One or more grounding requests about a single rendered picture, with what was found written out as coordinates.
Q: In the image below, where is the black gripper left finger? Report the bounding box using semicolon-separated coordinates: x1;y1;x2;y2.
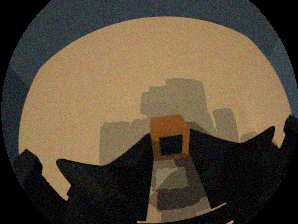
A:
56;133;154;222

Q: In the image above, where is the orange block with dark square mark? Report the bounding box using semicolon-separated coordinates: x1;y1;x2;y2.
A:
150;113;190;161

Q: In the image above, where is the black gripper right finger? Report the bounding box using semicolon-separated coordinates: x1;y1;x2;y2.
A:
188;127;275;209

